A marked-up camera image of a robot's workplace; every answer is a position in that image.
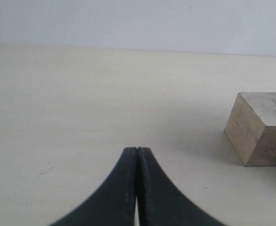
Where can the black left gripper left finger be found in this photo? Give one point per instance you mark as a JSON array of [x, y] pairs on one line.
[[113, 203]]

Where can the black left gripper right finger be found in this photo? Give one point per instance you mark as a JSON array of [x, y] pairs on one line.
[[160, 202]]

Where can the largest wooden cube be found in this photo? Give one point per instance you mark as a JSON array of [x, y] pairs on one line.
[[251, 128]]

